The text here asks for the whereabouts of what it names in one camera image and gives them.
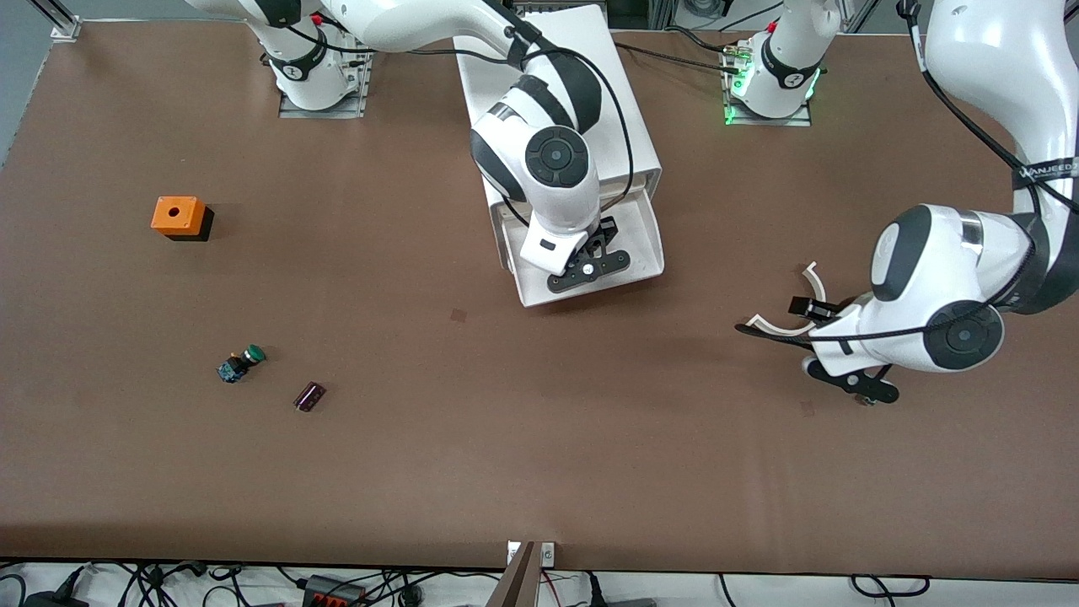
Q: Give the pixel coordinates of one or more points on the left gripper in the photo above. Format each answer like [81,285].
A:
[823,314]

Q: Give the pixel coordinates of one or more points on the white curved plastic piece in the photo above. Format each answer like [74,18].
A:
[818,282]

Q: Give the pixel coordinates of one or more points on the white stand bracket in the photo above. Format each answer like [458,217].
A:
[548,554]

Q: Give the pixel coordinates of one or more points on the green push button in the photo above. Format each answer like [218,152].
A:
[240,364]

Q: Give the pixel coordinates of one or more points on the dark maroon capacitor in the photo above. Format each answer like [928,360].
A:
[309,396]

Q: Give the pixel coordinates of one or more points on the orange box with hole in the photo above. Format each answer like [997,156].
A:
[175,215]

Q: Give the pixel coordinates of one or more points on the white drawer cabinet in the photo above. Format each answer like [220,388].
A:
[477,84]

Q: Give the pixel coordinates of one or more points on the white plastic drawer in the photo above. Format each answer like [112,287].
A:
[641,244]

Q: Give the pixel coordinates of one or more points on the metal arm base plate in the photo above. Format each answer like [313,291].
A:
[759,120]
[320,113]

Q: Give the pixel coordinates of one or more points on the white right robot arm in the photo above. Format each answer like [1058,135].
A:
[556,198]

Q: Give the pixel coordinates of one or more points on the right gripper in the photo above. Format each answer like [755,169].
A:
[608,228]

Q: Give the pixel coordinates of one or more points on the grey camera stand beam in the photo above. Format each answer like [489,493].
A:
[516,582]

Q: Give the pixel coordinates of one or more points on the black power strip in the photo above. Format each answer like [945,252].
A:
[333,592]

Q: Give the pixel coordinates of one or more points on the aluminium frame post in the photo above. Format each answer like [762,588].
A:
[61,24]

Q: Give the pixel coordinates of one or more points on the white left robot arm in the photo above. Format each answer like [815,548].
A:
[995,51]

